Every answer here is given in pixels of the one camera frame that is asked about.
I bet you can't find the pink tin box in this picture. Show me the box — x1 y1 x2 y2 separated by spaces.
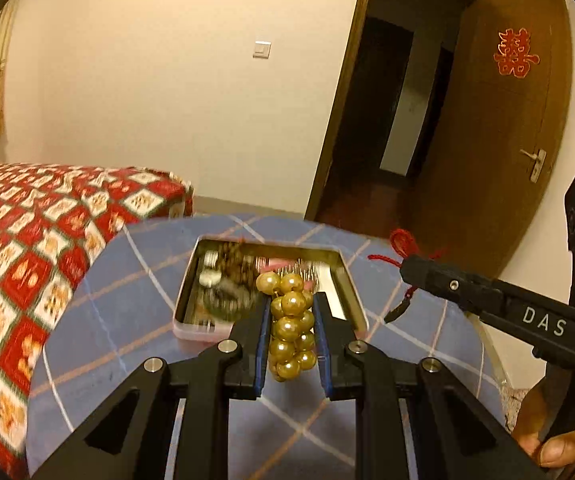
172 235 369 342

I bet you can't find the gold pearl bead bracelet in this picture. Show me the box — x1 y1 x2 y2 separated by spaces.
256 271 318 382

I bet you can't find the blue checked tablecloth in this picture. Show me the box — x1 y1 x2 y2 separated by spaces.
26 214 503 480

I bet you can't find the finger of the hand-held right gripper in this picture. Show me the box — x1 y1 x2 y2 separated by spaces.
400 254 575 368

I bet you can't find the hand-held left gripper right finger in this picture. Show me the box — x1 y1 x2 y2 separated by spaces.
313 291 543 480

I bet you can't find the pink bangle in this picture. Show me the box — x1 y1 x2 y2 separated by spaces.
266 258 314 292

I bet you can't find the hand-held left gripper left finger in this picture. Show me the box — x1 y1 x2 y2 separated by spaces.
32 294 272 480

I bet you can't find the red paper door decoration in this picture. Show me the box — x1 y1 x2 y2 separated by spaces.
492 29 541 79

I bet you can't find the wristwatch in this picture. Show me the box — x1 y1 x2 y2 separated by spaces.
198 252 224 287

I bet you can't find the brown bead bracelet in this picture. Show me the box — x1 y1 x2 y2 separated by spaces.
212 241 261 286

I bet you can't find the person's right hand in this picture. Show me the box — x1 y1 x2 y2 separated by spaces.
511 375 575 468

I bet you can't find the red patterned bed blanket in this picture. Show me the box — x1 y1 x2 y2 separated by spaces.
0 161 194 479

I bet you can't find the red knotted cord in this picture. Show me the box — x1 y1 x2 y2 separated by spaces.
367 229 451 323

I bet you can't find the brown door frame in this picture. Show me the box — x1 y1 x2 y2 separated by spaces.
305 0 483 223

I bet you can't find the dark bead bracelet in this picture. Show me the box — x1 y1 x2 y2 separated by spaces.
202 285 261 322

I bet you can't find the brown wooden door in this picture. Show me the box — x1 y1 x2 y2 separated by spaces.
407 0 573 281

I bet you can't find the metal door handle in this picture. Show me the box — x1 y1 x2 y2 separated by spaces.
520 147 547 183

